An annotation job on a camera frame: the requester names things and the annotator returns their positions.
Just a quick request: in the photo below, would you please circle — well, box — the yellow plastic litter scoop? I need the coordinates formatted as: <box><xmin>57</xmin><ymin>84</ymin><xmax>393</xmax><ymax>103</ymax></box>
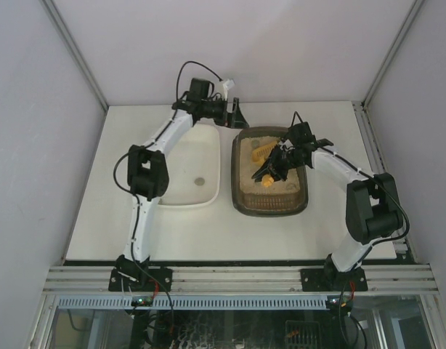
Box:
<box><xmin>251</xmin><ymin>141</ymin><xmax>278</xmax><ymax>188</ymax></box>

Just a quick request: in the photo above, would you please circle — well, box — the dark translucent litter box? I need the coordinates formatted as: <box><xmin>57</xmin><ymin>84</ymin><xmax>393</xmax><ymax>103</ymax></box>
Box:
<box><xmin>231</xmin><ymin>127</ymin><xmax>309</xmax><ymax>217</ymax></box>

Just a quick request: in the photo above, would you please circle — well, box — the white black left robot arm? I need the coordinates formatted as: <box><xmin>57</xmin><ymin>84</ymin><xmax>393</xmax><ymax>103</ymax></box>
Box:
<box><xmin>113</xmin><ymin>78</ymin><xmax>248</xmax><ymax>282</ymax></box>

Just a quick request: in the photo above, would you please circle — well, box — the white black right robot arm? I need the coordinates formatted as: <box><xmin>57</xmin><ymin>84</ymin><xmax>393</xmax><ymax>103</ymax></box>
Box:
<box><xmin>251</xmin><ymin>121</ymin><xmax>410</xmax><ymax>284</ymax></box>

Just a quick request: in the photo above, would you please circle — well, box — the white plastic waste bin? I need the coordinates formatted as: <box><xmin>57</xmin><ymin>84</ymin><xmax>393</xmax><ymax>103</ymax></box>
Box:
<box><xmin>158</xmin><ymin>124</ymin><xmax>221</xmax><ymax>209</ymax></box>

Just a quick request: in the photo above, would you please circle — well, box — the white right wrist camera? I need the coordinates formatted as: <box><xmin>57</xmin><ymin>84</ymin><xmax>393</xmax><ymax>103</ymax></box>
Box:
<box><xmin>278</xmin><ymin>139</ymin><xmax>294</xmax><ymax>152</ymax></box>

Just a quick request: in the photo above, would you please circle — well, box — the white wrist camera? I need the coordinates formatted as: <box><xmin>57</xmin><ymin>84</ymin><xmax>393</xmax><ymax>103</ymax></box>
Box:
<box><xmin>216</xmin><ymin>79</ymin><xmax>235</xmax><ymax>100</ymax></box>
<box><xmin>278</xmin><ymin>139</ymin><xmax>294</xmax><ymax>152</ymax></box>

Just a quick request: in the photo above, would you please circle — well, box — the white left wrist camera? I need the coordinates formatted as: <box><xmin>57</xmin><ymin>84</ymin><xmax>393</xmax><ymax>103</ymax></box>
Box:
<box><xmin>216</xmin><ymin>79</ymin><xmax>235</xmax><ymax>100</ymax></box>

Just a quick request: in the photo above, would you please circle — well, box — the black left camera cable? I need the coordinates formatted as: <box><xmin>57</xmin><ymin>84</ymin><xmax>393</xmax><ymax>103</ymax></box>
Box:
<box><xmin>113</xmin><ymin>60</ymin><xmax>224</xmax><ymax>262</ymax></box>

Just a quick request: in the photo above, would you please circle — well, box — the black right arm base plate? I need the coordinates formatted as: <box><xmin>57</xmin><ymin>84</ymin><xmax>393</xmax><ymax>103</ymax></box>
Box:
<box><xmin>300</xmin><ymin>268</ymin><xmax>368</xmax><ymax>292</ymax></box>

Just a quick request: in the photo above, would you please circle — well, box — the aluminium front rail frame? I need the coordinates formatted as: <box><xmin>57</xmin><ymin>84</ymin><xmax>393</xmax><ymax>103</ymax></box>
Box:
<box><xmin>43</xmin><ymin>265</ymin><xmax>439</xmax><ymax>295</ymax></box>

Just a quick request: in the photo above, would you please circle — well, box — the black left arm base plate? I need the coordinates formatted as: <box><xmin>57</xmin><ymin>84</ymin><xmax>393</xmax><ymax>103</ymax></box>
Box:
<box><xmin>108</xmin><ymin>268</ymin><xmax>173</xmax><ymax>292</ymax></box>

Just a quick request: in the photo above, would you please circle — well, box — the grey slotted cable duct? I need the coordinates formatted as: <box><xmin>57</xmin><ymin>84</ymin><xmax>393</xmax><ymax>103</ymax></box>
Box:
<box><xmin>58</xmin><ymin>295</ymin><xmax>328</xmax><ymax>310</ymax></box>

